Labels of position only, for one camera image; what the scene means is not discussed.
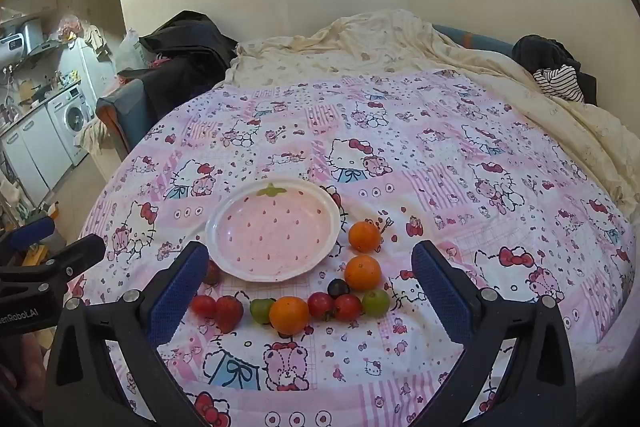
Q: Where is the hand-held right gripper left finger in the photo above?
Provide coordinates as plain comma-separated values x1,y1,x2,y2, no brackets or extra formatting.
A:
44,241,236,427

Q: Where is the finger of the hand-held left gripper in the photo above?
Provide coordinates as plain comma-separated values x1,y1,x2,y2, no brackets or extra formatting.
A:
0,233,107,295
0,215,57,254

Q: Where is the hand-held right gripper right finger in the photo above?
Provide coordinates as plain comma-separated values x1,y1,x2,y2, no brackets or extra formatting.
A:
411,240,576,427

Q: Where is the red strawberry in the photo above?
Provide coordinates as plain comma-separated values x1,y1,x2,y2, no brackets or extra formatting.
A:
215,295,245,334

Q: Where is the green grape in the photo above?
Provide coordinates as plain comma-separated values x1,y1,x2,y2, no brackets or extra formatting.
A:
249,298,275,325
362,289,391,317

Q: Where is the orange tangerine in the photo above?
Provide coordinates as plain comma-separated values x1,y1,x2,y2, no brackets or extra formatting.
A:
348,221,382,253
344,255,382,292
269,296,311,336

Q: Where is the pink strawberry print plate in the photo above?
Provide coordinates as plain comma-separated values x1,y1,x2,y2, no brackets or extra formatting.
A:
205,177,342,282

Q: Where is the pink cartoon printed blanket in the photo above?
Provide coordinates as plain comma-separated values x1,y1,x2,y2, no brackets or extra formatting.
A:
67,69,636,427

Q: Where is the beige hanging cloth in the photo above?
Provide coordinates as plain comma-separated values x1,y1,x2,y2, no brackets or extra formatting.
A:
75,119,111,155

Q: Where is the white washing machine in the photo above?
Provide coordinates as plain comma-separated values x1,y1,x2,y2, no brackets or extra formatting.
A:
46,84,93,166

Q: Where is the blue and orange chair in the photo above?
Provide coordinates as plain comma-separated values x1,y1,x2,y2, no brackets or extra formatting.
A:
96,72,166,158

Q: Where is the white refrigerator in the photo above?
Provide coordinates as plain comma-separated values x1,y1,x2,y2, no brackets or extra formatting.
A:
59,38,118,108

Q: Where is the silver water heater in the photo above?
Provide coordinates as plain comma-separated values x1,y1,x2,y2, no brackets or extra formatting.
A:
0,19,43,65

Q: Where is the white plastic bag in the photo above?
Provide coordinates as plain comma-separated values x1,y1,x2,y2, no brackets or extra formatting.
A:
116,28,146,75

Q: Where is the black clothing pile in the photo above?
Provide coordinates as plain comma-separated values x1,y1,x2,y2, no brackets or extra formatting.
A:
139,10,238,118

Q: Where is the black white striped garment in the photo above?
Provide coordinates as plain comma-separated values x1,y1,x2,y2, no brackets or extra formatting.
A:
532,64,586,102

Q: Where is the blue headboard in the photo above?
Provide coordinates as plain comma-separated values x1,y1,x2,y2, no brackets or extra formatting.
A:
432,24,516,58

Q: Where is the striped clothes pile right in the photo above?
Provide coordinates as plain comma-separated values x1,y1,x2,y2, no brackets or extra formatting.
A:
512,34,598,105

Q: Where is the cream duvet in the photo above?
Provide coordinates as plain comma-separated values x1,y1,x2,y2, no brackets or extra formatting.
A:
222,9,640,208

